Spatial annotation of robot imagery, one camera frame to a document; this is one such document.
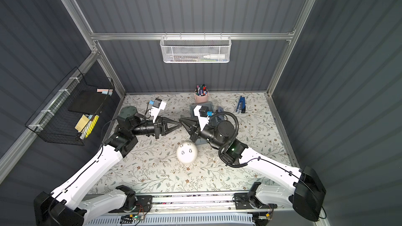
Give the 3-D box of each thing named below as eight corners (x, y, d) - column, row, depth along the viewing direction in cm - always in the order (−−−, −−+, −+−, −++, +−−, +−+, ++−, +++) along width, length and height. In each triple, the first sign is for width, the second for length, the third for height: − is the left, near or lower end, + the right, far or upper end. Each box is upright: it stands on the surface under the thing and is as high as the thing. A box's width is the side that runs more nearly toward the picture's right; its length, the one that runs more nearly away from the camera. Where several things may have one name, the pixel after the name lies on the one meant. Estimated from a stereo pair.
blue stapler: (235, 112, 111) (235, 110, 110) (239, 97, 121) (240, 95, 119) (244, 114, 110) (245, 113, 108) (247, 99, 119) (248, 97, 118)
